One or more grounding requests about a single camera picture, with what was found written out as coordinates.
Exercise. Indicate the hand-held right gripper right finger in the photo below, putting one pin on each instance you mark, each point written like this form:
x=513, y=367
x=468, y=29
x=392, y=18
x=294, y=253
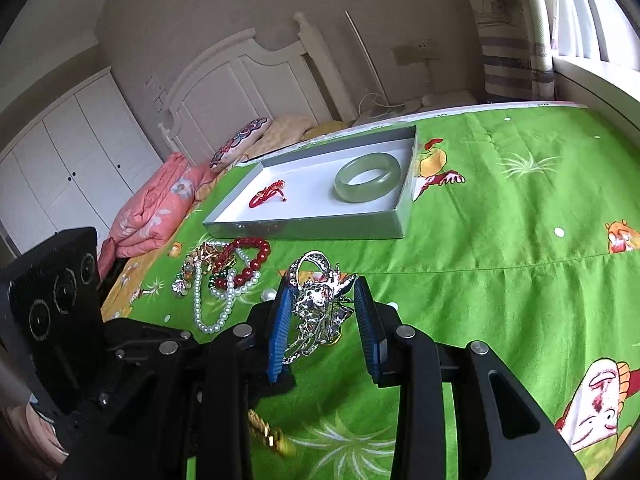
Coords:
x=367, y=332

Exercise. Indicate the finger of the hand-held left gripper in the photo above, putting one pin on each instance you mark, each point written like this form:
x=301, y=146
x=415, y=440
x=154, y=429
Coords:
x=135, y=335

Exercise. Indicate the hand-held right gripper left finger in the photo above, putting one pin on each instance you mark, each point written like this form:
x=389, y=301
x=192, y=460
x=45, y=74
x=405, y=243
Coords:
x=280, y=330

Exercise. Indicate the grey pearl pendant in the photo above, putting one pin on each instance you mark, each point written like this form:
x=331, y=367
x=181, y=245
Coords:
x=270, y=294

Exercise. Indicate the grey jewelry box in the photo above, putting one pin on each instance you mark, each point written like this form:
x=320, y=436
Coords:
x=300, y=195

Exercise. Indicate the pale green jade bangle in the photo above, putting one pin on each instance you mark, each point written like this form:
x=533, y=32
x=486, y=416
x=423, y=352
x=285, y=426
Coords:
x=345, y=187

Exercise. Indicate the pink floral quilt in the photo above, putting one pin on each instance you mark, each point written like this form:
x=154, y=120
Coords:
x=150, y=205

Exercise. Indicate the green printed bedsheet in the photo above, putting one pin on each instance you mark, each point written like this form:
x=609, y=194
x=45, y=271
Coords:
x=475, y=260

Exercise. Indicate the white wardrobe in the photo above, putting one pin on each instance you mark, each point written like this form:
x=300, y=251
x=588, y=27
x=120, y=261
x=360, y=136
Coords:
x=65, y=160

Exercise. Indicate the embroidered patterned pillow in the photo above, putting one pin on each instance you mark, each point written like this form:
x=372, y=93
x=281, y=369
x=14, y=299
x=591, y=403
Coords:
x=237, y=142

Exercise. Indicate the beige zigzag blanket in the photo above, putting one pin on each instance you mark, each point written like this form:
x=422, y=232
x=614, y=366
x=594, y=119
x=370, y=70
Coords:
x=287, y=130

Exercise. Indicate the yellow pillow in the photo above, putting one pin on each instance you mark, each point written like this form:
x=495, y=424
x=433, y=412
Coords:
x=325, y=128

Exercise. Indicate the white nightstand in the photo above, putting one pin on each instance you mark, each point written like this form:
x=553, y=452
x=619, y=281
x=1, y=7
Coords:
x=440, y=100

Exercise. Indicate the white wooden headboard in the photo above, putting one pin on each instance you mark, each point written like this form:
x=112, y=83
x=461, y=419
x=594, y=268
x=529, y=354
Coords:
x=240, y=75

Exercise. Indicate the striped printed curtain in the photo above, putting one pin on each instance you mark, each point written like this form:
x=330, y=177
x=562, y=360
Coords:
x=505, y=50

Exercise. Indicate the beige wall socket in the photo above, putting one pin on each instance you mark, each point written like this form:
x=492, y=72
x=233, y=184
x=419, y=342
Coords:
x=412, y=54

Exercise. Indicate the white window frame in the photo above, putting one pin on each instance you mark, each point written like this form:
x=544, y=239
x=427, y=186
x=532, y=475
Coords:
x=595, y=60

